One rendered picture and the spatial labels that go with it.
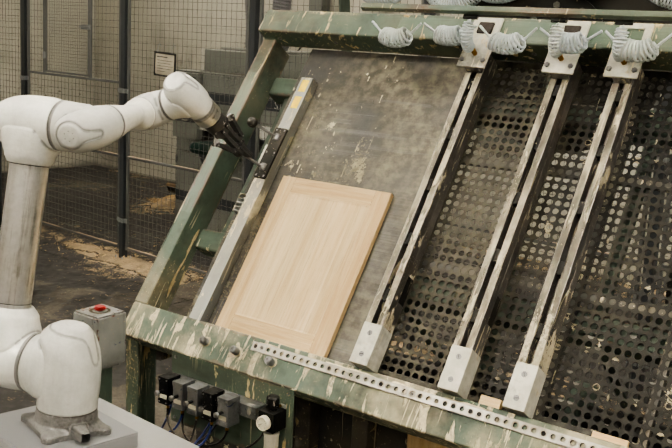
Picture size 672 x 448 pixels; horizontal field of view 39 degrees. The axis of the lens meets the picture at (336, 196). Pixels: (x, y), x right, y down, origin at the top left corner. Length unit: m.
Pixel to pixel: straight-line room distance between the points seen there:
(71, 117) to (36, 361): 0.62
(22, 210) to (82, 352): 0.40
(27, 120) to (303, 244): 1.00
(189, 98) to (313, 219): 0.57
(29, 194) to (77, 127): 0.24
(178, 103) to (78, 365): 0.89
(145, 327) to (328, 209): 0.73
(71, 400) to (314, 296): 0.84
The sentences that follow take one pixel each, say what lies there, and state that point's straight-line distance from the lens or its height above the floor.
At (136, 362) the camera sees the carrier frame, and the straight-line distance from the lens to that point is 3.30.
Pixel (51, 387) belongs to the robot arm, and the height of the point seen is 0.94.
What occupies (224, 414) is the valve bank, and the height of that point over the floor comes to 0.72.
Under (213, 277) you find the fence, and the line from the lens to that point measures 3.14.
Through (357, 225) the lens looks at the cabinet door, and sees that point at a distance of 2.97.
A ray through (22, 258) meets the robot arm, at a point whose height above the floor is 1.23.
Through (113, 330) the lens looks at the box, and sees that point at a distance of 3.10.
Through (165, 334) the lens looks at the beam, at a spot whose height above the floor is 0.85.
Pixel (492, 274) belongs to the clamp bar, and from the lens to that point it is 2.64.
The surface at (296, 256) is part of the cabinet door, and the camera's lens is 3.03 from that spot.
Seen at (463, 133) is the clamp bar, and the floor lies 1.55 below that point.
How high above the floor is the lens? 1.85
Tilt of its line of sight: 10 degrees down
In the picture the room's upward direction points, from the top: 3 degrees clockwise
